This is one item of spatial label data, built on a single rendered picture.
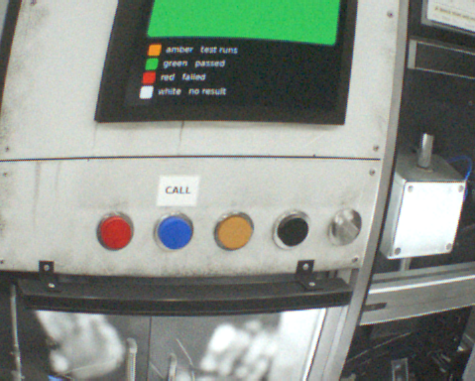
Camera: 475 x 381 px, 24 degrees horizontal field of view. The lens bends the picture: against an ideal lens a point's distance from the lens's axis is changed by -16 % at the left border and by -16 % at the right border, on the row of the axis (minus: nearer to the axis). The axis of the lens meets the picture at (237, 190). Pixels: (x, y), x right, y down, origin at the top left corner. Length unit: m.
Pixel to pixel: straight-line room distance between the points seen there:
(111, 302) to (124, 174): 0.12
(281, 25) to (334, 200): 0.21
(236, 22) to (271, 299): 0.28
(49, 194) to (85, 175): 0.04
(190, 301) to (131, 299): 0.06
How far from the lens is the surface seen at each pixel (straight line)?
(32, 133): 1.12
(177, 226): 1.19
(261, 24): 1.14
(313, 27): 1.16
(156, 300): 1.18
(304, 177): 1.24
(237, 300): 1.22
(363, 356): 1.98
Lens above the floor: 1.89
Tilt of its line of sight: 21 degrees down
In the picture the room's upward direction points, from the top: 9 degrees clockwise
